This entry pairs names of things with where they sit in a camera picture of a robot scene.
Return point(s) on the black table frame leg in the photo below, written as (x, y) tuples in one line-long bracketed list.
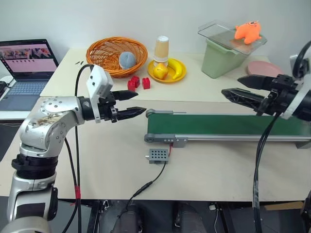
[(93, 216)]

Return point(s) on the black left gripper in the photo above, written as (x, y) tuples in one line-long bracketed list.
[(107, 111)]

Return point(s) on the dark grey rounded shape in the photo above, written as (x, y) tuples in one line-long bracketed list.
[(131, 218), (188, 218)]

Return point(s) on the pink round plate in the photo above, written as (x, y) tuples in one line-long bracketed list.
[(262, 69)]

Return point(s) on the large red building brick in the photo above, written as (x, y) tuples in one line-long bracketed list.
[(133, 83)]

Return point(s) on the grey perforated control box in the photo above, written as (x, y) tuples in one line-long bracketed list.
[(158, 155)]

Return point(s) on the grey-blue plush ball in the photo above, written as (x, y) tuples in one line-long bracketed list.
[(127, 60)]

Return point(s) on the yellow toy fruit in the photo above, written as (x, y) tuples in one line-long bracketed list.
[(160, 72)]

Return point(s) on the pale green plastic bin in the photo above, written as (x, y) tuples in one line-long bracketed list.
[(218, 63)]

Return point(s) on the open grey laptop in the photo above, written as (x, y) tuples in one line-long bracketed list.
[(24, 55)]

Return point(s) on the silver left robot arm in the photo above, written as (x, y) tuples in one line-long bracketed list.
[(48, 114)]

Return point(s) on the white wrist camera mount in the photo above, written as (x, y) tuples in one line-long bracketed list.
[(98, 81), (289, 112)]

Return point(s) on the yellow toy banana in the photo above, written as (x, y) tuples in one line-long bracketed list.
[(178, 68)]

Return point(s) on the green conveyor belt unit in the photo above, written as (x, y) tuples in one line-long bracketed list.
[(206, 125)]

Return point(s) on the small red building brick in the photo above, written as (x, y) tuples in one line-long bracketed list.
[(146, 83)]

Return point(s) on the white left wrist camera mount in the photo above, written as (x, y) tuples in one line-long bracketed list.
[(98, 81)]

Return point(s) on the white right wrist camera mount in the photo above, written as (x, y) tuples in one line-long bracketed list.
[(289, 112)]

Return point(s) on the brown cardboard piece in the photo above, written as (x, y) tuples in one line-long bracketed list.
[(284, 206)]

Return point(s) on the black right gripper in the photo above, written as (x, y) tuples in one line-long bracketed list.
[(279, 97)]

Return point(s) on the upturned tan paper cup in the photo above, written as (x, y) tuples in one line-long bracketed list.
[(161, 48)]

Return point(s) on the orange wicker basket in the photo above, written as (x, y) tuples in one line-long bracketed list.
[(104, 52)]

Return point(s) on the clear plastic lid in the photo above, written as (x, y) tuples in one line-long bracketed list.
[(213, 31)]

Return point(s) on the yellow plastic plate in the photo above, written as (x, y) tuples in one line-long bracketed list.
[(167, 80)]

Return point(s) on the orange plush toy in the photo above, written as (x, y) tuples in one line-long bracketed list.
[(247, 31)]

